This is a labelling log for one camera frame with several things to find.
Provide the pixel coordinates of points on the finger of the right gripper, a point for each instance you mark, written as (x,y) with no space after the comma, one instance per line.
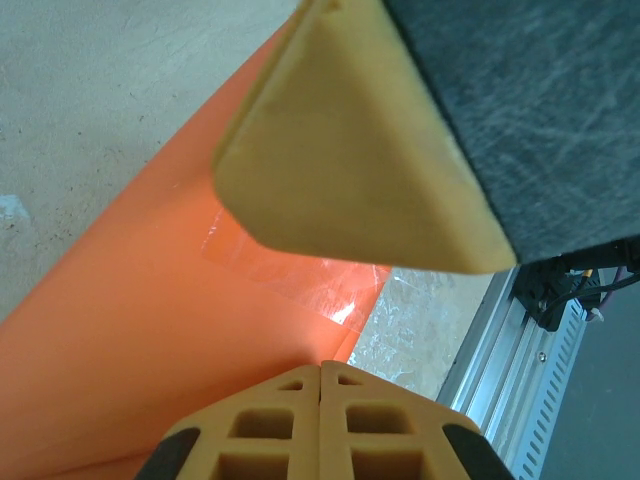
(375,125)

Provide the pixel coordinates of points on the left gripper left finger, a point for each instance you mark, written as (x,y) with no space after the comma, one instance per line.
(250,440)

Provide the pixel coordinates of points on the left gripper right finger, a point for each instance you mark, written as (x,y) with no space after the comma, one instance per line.
(400,440)

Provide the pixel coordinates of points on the clear tape strip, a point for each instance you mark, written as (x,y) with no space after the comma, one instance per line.
(300,282)

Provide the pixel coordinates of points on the orange wrapping paper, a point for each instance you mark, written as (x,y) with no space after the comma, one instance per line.
(150,300)

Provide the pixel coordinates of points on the yellow power connector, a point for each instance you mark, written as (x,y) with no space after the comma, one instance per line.
(586,275)

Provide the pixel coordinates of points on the aluminium mounting rail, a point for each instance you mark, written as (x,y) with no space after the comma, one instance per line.
(490,370)

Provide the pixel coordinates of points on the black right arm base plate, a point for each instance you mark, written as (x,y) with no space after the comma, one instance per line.
(545,290)

